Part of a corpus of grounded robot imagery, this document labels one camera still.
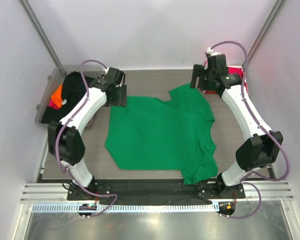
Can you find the right aluminium corner post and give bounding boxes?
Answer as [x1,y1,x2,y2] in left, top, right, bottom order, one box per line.
[242,0,287,70]

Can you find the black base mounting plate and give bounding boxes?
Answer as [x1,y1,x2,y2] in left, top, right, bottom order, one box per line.
[66,178,246,206]

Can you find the folded pink t-shirt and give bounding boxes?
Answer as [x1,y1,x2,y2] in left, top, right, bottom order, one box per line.
[202,66,243,95]

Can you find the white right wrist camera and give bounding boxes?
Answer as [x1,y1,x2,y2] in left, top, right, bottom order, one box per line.
[205,47,221,57]

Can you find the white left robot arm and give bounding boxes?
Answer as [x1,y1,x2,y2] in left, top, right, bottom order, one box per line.
[47,67,127,200]

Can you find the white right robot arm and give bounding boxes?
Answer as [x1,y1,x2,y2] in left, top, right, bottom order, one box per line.
[190,50,283,198]

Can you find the slotted white cable duct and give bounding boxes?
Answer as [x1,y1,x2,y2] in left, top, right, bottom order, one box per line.
[32,202,220,214]

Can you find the black t-shirt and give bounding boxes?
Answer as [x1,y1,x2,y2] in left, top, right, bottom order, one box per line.
[41,71,87,124]

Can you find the aluminium frame rail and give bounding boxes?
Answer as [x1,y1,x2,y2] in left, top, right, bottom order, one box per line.
[21,180,294,203]

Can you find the orange t-shirt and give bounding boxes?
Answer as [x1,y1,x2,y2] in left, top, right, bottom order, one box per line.
[50,84,63,108]

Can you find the clear plastic bin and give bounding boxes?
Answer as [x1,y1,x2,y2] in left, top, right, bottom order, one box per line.
[34,62,106,127]

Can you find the green t-shirt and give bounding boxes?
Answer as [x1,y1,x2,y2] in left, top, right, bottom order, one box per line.
[105,84,219,185]

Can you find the aluminium corner post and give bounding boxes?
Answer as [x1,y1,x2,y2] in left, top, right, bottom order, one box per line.
[242,0,287,70]
[18,0,67,76]

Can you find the left aluminium corner post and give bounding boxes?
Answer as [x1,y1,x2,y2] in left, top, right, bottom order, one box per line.
[18,0,67,76]

